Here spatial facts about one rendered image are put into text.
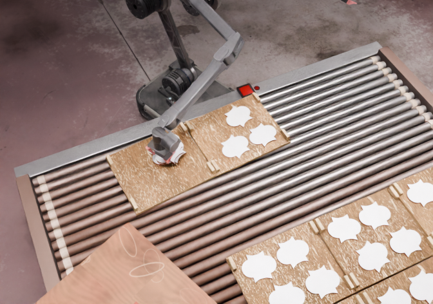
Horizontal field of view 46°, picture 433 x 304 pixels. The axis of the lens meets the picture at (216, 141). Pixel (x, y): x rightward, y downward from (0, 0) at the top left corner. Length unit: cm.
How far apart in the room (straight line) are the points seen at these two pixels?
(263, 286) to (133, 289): 52
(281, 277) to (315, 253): 18
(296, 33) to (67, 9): 199
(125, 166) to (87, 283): 61
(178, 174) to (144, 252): 46
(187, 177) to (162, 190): 13
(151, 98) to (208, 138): 117
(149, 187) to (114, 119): 153
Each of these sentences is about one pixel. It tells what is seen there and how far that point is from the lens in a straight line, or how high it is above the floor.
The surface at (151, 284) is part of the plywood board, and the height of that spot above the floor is 104.
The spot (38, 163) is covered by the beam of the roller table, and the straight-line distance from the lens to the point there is 255.
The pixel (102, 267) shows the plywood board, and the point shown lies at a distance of 208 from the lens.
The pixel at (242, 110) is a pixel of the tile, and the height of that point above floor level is 94.
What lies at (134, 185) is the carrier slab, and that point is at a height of 94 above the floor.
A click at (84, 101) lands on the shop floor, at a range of 397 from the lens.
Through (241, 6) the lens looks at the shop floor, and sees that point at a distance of 465.
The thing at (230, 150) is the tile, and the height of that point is 94.
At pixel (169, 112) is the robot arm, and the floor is 124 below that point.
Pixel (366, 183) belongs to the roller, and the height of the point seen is 92.
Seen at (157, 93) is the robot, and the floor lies 24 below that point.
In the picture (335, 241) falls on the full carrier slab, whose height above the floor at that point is 94.
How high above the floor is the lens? 293
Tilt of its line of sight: 54 degrees down
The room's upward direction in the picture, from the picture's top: 1 degrees clockwise
